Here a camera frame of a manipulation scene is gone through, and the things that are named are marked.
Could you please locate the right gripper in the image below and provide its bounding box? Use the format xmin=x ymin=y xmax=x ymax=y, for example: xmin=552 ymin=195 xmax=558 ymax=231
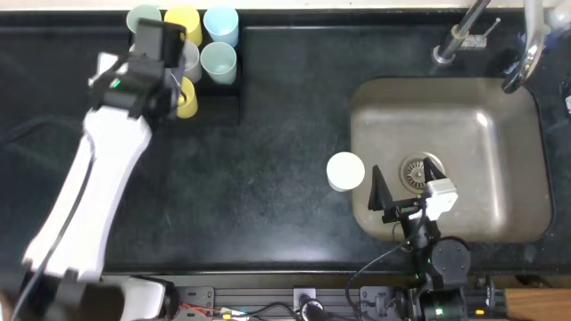
xmin=367 ymin=156 xmax=448 ymax=225

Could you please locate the white cup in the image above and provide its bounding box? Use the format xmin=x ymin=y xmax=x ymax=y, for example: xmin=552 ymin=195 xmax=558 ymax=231
xmin=326 ymin=151 xmax=367 ymax=193

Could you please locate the yellow cup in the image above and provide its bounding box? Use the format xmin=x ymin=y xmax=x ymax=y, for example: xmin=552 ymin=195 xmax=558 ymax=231
xmin=175 ymin=76 xmax=200 ymax=120
xmin=163 ymin=4 xmax=204 ymax=48

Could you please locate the steel sink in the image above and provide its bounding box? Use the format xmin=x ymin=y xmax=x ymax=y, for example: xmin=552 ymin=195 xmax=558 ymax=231
xmin=349 ymin=76 xmax=555 ymax=244

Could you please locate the steel tap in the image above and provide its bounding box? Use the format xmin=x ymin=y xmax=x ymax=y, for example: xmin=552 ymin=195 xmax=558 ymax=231
xmin=430 ymin=0 xmax=564 ymax=95

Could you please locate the black tray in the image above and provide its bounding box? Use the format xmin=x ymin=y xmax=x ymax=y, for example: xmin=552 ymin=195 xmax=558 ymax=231
xmin=120 ymin=8 xmax=244 ymax=127

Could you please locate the blue soap bottle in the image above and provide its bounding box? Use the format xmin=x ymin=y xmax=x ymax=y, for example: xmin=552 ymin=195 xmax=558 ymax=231
xmin=517 ymin=3 xmax=571 ymax=53

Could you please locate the green cup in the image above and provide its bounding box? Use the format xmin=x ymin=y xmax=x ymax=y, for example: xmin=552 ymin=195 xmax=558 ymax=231
xmin=126 ymin=4 xmax=162 ymax=36
xmin=199 ymin=41 xmax=238 ymax=86

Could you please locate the blue cup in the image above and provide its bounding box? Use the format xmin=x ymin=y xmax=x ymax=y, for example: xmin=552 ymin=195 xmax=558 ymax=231
xmin=203 ymin=4 xmax=240 ymax=49

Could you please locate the grey cup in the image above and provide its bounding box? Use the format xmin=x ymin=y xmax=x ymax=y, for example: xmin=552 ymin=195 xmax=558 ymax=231
xmin=181 ymin=39 xmax=204 ymax=85

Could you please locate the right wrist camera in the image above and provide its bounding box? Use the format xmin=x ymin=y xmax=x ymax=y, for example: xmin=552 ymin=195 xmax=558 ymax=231
xmin=420 ymin=177 xmax=459 ymax=222

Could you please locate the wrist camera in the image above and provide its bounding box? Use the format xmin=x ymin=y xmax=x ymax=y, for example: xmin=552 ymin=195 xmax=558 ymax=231
xmin=87 ymin=52 xmax=130 ymax=88
xmin=420 ymin=177 xmax=459 ymax=222

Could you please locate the mounting rail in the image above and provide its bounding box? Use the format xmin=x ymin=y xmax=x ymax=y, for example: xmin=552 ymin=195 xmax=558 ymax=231
xmin=169 ymin=284 xmax=509 ymax=321

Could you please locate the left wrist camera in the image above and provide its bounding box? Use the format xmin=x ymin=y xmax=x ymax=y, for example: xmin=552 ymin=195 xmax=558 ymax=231
xmin=87 ymin=52 xmax=130 ymax=88

